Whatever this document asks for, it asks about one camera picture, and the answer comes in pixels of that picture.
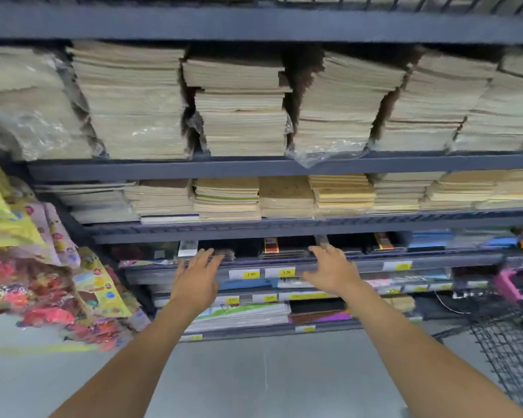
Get person's left hand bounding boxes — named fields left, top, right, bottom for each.
left=167, top=247, right=225, bottom=318

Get stack of green white workbooks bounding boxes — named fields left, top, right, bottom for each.
left=185, top=302, right=290, bottom=334

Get stack of kraft paper packs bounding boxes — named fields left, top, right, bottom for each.
left=383, top=294, right=417, bottom=313

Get stack of blue exercise books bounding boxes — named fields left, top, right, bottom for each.
left=407, top=230, right=455, bottom=251
left=483, top=237, right=519, bottom=250

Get grey metal store shelving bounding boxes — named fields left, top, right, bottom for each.
left=0, top=0, right=523, bottom=344

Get black notebook orange band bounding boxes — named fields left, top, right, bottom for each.
left=368, top=232, right=408, bottom=253
left=260, top=236, right=314, bottom=257

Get person's left forearm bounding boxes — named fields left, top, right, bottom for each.
left=48, top=300, right=201, bottom=418

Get stack of green grey exercise books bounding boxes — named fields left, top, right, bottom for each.
left=450, top=230, right=493, bottom=250

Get black wire shopping cart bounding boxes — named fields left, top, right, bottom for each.
left=431, top=267, right=523, bottom=414

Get row of yellow price labels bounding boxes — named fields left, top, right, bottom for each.
left=178, top=256, right=523, bottom=343

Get hanging colourful packets display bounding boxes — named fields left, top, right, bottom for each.
left=0, top=152, right=151, bottom=351

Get pastel wrapped paper packs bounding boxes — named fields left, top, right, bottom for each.
left=365, top=269, right=453, bottom=289

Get colourful illustrated book packs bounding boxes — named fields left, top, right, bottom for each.
left=109, top=241, right=180, bottom=268

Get blue wrapped folder packs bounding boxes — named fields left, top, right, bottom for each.
left=217, top=277, right=279, bottom=291

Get stacks of beige exercise books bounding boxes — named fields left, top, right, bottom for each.
left=0, top=0, right=523, bottom=225

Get person's right forearm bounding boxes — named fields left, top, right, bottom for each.
left=348, top=280, right=523, bottom=418

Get stack of dark coloured paper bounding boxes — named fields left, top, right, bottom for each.
left=289, top=300, right=354, bottom=326

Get person's right hand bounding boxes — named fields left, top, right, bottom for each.
left=303, top=244, right=366, bottom=301

